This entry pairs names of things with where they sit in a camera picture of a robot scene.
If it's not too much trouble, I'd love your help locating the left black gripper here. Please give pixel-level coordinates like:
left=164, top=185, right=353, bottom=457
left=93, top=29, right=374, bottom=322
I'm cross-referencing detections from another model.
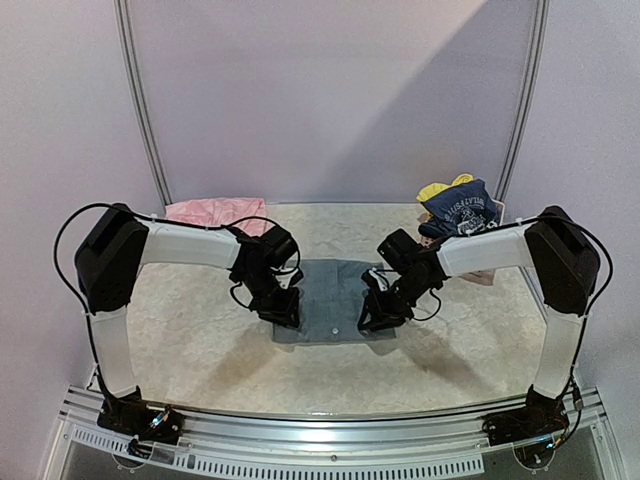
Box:
left=238, top=268, right=300, bottom=327

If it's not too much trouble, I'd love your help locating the grey-blue button shirt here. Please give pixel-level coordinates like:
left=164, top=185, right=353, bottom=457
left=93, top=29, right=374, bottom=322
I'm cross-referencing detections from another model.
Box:
left=271, top=259, right=396, bottom=347

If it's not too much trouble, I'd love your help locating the navy printed t-shirt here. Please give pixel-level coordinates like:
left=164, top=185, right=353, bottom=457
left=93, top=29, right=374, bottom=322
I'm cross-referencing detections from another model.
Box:
left=418, top=178, right=499, bottom=239

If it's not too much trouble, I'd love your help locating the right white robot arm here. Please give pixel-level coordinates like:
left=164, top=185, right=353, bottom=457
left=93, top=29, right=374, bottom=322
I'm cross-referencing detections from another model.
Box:
left=358, top=206, right=601, bottom=436

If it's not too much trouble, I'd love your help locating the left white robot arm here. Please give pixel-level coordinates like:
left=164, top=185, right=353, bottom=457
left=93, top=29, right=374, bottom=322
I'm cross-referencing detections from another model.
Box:
left=74, top=204, right=301, bottom=434

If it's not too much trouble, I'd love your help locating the pink perforated laundry basket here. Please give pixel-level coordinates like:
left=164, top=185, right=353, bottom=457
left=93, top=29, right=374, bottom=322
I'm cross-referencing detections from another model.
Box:
left=418, top=199, right=505, bottom=286

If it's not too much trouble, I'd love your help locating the pink folded garment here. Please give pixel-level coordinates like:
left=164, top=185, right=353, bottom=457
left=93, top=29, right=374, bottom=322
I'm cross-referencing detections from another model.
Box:
left=166, top=197, right=268, bottom=236

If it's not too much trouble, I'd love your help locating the yellow garment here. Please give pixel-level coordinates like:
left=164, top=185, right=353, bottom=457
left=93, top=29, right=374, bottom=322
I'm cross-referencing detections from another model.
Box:
left=416, top=173, right=475, bottom=203

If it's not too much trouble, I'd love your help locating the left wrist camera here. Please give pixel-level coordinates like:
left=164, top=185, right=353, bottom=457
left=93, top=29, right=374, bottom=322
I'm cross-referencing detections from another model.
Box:
left=259, top=225, right=298, bottom=268

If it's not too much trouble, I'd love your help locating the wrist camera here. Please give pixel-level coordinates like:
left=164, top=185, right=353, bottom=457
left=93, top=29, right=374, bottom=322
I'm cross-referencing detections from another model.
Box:
left=259, top=225, right=298, bottom=268
left=377, top=229, right=421, bottom=273

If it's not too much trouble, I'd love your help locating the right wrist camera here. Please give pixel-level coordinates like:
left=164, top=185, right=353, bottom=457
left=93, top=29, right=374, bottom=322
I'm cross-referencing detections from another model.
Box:
left=377, top=229, right=421, bottom=273

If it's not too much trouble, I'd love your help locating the aluminium front rail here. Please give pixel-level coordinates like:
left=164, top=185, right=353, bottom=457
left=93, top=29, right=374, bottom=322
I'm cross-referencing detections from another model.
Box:
left=43, top=387, right=632, bottom=479

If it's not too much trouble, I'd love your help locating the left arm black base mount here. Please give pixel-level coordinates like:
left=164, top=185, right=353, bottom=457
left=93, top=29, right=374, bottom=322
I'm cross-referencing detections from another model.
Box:
left=97, top=382, right=185, bottom=445

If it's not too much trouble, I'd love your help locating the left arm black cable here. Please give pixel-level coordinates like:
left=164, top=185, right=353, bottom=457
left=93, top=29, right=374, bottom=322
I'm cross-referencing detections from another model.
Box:
left=53, top=202, right=116, bottom=316

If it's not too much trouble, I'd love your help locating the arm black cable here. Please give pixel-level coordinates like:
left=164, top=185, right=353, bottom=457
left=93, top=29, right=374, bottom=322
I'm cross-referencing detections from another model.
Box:
left=554, top=212, right=615, bottom=321
left=53, top=202, right=116, bottom=316

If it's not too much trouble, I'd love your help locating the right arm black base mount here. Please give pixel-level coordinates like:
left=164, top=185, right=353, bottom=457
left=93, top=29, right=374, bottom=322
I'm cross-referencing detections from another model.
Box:
left=482, top=377, right=583, bottom=470

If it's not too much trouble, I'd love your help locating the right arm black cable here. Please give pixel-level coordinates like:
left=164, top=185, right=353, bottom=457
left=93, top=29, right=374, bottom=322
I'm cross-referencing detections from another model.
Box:
left=554, top=212, right=615, bottom=321

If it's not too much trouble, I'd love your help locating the left aluminium wall post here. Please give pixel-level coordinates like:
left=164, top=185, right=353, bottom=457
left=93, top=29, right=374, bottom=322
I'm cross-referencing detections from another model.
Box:
left=114, top=0, right=172, bottom=206

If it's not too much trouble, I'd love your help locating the aluminium wall post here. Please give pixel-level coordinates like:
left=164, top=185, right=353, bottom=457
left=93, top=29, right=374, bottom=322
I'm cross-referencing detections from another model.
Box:
left=495, top=0, right=549, bottom=202
left=114, top=0, right=172, bottom=206

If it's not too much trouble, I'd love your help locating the right aluminium wall post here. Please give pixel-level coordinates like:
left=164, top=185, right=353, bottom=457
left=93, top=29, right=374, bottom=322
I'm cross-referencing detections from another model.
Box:
left=495, top=0, right=549, bottom=202

